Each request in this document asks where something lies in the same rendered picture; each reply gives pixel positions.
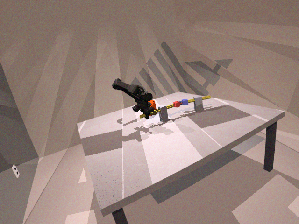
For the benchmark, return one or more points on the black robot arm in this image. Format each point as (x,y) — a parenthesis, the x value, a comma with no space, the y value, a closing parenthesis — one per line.
(135,92)

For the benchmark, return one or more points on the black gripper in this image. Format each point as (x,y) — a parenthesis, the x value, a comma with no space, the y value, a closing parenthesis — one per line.
(145,109)

